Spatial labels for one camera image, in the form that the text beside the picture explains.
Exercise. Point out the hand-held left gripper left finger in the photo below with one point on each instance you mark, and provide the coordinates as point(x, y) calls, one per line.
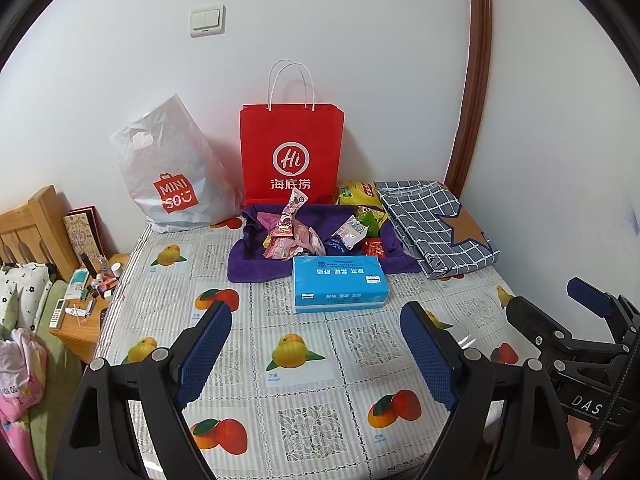
point(205, 350)

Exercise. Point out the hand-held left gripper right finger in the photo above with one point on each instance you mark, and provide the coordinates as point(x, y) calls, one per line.
point(427, 355)

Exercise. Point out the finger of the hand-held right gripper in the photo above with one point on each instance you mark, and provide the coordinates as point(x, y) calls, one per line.
point(590, 294)
point(530, 317)

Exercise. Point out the person's right hand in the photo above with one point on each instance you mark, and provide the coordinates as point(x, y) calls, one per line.
point(585, 445)

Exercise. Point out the purple towel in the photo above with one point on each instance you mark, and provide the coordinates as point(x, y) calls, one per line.
point(255, 265)

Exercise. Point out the fruit print tablecloth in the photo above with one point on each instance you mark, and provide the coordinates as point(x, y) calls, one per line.
point(320, 385)

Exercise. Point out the blue tissue pack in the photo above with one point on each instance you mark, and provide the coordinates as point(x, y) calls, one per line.
point(340, 285)

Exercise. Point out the small red snack packet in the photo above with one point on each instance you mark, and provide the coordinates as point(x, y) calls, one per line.
point(374, 248)

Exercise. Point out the small white bottle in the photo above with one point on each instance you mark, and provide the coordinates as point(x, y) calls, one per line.
point(116, 269)

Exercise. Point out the pink snack packet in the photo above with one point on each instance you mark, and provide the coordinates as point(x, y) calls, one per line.
point(310, 240)
point(295, 205)
point(282, 247)

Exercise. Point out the wooden nightstand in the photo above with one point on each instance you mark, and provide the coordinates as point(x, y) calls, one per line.
point(75, 340)

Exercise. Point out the clear bottle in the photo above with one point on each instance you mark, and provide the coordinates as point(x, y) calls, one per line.
point(103, 263)

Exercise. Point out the grey checked cloth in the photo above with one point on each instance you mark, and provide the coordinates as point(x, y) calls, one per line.
point(430, 220)

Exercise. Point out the small blue candy packet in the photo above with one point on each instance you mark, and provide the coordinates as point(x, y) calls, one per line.
point(333, 247)

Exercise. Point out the silver snack packet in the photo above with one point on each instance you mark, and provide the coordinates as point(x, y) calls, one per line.
point(352, 231)

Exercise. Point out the white remote control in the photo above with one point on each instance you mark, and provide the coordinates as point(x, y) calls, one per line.
point(57, 314)

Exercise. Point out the green blanket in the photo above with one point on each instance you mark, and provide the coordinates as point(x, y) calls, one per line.
point(55, 390)

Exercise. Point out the red book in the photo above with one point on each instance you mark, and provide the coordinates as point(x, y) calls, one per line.
point(97, 225)

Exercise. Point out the patterned book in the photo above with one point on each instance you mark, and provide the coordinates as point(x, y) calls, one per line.
point(80, 235)

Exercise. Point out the yellow chips bag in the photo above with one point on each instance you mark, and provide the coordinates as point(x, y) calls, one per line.
point(357, 194)

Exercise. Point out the pink cloth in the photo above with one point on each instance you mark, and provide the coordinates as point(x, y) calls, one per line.
point(20, 375)

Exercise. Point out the floral white quilt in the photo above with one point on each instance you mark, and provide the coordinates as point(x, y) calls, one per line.
point(22, 290)

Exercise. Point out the white plastic bag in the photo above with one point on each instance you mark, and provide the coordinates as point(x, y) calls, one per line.
point(170, 160)

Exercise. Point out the wooden bed headboard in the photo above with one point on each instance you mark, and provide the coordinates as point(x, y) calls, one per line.
point(30, 225)

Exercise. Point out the red paper bag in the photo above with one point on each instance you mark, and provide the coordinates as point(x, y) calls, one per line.
point(292, 135)

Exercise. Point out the brown wooden door frame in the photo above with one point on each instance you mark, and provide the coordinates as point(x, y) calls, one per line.
point(472, 60)

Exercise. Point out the white wall switch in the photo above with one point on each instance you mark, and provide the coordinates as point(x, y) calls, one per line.
point(206, 20)

